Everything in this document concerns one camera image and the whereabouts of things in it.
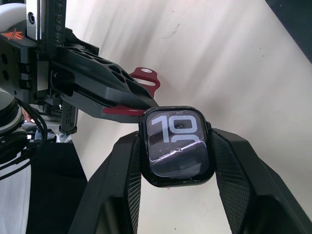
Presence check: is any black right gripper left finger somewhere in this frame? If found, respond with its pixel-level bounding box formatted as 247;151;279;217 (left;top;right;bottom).
69;131;148;234

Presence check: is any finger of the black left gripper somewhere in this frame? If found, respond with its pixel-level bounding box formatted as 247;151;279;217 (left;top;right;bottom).
60;92;145;123
51;36;159;109

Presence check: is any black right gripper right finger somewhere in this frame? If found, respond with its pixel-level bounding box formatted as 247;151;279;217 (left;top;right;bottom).
210;127;312;234

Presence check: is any dark red strap with stud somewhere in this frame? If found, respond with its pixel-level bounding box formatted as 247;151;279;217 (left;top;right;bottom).
102;67;162;118

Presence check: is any black smartwatch body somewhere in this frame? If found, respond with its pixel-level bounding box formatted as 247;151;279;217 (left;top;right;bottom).
138;105;215;188

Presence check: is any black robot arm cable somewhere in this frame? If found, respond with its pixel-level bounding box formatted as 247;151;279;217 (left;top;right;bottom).
0;97;50;181

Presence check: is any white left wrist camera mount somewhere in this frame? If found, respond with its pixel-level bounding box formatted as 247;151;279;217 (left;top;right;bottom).
0;0;28;29

